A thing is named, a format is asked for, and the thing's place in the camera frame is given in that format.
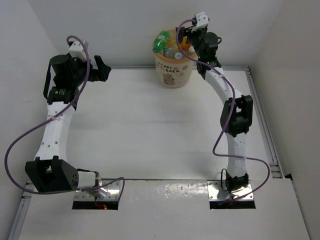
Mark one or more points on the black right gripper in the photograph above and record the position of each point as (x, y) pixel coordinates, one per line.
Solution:
(183, 31)

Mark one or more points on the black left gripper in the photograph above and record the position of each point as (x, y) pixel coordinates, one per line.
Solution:
(100, 74)

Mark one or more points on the clear bottle blue label tall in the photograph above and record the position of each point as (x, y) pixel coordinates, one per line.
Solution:
(191, 50)

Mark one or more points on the clear bottle orange blue label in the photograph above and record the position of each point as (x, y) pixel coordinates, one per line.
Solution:
(173, 53)

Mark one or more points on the green plastic bottle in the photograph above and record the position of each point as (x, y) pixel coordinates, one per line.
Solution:
(161, 41)

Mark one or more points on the orange juice bottle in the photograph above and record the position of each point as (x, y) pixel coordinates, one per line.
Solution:
(184, 45)

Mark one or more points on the yellow cap small bottle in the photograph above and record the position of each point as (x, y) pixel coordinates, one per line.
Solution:
(172, 44)

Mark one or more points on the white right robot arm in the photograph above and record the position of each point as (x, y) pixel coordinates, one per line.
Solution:
(237, 112)

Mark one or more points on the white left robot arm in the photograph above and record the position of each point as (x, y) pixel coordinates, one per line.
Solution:
(49, 171)

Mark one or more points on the beige capybara plastic bin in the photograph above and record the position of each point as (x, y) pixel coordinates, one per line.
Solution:
(173, 73)

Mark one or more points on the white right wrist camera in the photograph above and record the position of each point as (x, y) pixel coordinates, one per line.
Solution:
(201, 21)

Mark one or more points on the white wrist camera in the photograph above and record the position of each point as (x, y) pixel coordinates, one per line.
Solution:
(76, 50)
(201, 21)

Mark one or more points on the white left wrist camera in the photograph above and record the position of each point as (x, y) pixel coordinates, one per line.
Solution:
(76, 50)

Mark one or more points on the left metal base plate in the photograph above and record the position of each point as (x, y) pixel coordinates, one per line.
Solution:
(109, 193)

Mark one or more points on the metal base plate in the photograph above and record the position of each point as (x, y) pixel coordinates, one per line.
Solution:
(109, 193)
(216, 193)

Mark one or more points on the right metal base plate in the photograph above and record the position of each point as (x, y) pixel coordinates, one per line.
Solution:
(216, 193)

